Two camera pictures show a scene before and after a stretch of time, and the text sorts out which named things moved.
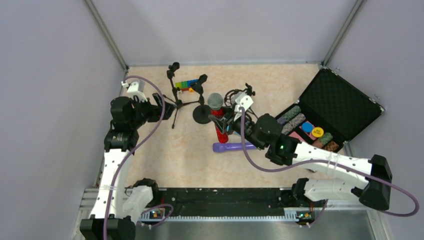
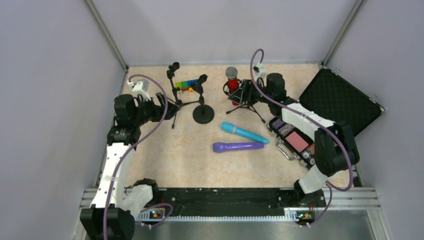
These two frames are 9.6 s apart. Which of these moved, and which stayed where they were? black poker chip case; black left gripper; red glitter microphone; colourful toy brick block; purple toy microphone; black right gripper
Moved: red glitter microphone; black right gripper
Stayed: black left gripper; black poker chip case; purple toy microphone; colourful toy brick block
